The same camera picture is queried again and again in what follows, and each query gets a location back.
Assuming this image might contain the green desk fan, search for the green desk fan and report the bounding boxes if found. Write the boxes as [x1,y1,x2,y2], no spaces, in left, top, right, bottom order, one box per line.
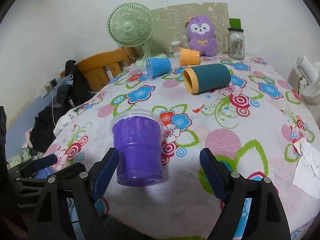
[107,3,168,67]

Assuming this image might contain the orange plastic cup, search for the orange plastic cup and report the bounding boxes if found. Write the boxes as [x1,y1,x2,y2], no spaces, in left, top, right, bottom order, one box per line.
[180,48,200,66]

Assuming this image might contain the crumpled white paper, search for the crumpled white paper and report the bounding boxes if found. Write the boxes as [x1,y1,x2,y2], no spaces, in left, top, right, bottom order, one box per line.
[292,138,319,199]

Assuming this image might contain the wooden chair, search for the wooden chair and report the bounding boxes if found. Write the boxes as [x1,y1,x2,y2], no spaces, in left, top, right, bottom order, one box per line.
[75,47,138,92]

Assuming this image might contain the purple plush toy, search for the purple plush toy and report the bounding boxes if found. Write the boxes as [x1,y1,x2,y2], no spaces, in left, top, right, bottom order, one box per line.
[186,15,219,57]

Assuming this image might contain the white charging cable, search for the white charging cable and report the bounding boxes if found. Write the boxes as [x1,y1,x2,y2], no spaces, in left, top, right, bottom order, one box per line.
[48,84,57,127]

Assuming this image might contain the white small fan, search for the white small fan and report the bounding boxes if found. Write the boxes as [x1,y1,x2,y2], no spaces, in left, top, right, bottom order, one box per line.
[287,54,319,120]

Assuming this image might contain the floral tablecloth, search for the floral tablecloth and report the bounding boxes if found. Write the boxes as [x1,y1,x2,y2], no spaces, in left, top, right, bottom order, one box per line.
[47,55,319,239]

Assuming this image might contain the white printed t-shirt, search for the white printed t-shirt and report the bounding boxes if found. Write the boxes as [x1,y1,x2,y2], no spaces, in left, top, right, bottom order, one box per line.
[53,114,74,137]

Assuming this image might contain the black jacket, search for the black jacket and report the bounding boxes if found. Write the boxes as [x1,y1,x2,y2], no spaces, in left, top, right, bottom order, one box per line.
[30,60,94,153]

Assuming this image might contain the blue plastic cup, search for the blue plastic cup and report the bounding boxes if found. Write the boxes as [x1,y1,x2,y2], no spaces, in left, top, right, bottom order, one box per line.
[142,58,172,80]

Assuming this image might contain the teal cup with yellow rim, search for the teal cup with yellow rim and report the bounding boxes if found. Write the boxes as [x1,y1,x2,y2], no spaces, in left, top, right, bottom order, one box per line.
[183,63,231,94]

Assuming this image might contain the glass jar with green lid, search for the glass jar with green lid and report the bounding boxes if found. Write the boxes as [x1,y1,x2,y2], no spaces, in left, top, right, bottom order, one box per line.
[228,18,245,60]

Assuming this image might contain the beige patterned board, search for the beige patterned board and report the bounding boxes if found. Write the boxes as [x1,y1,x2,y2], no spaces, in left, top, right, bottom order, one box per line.
[150,3,229,54]

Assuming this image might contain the purple plastic cup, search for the purple plastic cup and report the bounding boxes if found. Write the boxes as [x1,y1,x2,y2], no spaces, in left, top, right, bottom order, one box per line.
[110,109,163,187]

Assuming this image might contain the wall power outlet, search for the wall power outlet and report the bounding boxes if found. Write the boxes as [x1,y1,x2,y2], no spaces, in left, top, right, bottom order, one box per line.
[39,79,58,98]

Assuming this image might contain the clear toothpick jar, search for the clear toothpick jar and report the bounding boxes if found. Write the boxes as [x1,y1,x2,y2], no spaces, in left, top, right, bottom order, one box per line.
[170,41,181,57]

